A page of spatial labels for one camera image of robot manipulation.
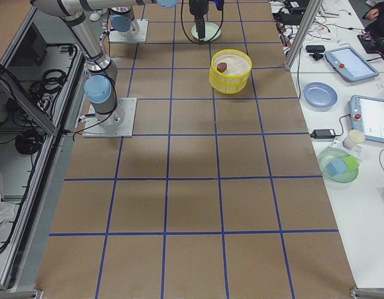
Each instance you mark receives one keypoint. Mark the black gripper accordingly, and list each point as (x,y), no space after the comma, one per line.
(196,7)

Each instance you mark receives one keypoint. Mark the dark red bun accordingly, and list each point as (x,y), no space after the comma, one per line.
(222,67)

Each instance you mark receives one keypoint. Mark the yellow bamboo steamer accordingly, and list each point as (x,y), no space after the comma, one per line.
(239,64)
(226,88)

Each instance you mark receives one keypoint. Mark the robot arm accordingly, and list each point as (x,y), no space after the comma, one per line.
(127,29)
(100,87)

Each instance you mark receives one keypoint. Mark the light green plate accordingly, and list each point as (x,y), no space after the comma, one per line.
(212,32)

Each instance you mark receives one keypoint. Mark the black webcam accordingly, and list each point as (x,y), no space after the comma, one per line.
(315,51)

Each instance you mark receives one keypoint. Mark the blue plate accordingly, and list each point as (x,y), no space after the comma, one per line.
(320,96)

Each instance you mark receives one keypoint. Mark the far teach pendant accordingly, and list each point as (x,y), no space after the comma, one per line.
(350,64)

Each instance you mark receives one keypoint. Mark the teach pendant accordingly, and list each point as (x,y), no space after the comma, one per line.
(367,116)
(350,64)

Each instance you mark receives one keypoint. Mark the black charger brick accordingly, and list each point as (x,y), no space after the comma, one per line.
(324,134)

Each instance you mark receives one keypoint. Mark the paper cup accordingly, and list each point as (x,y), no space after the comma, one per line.
(353,138)

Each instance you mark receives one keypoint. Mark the near teach pendant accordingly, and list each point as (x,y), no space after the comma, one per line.
(367,116)

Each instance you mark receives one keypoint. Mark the green bowl with blocks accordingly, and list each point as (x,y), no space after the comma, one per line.
(337,165)

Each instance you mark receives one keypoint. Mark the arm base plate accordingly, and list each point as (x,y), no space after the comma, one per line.
(136,34)
(119,124)

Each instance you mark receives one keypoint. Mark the aluminium frame post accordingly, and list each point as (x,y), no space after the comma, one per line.
(307,20)

